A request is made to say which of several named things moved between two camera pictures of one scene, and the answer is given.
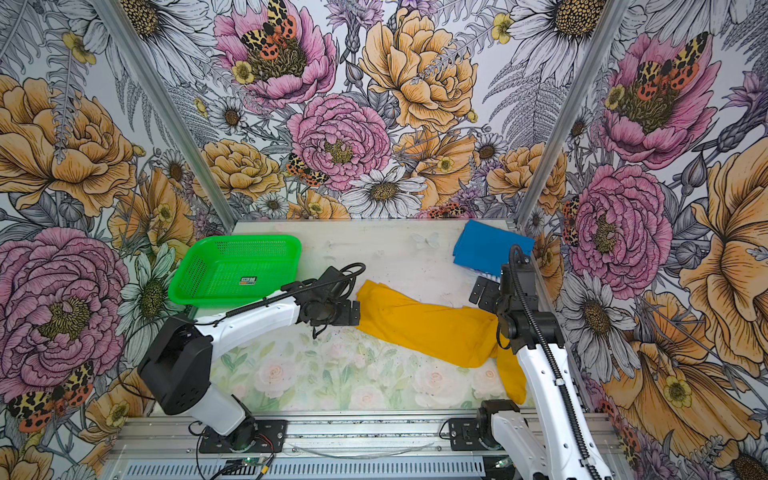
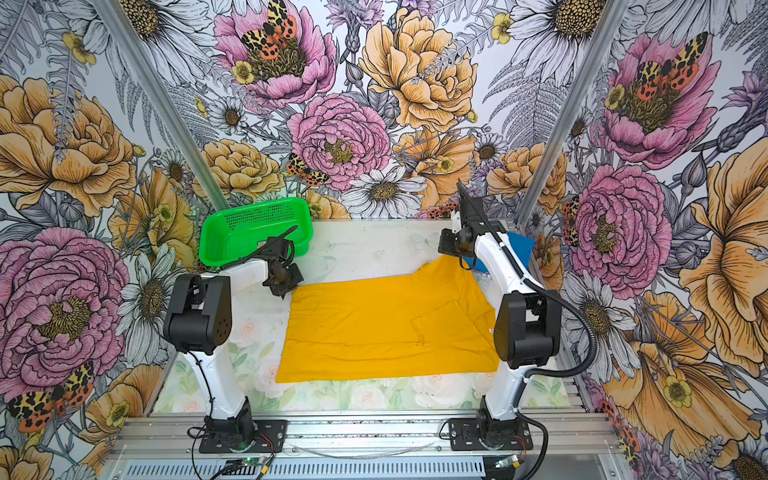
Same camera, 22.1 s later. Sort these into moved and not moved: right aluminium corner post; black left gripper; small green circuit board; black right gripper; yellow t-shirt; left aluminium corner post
Moved: black right gripper; yellow t-shirt; black left gripper
Not moved: small green circuit board; left aluminium corner post; right aluminium corner post
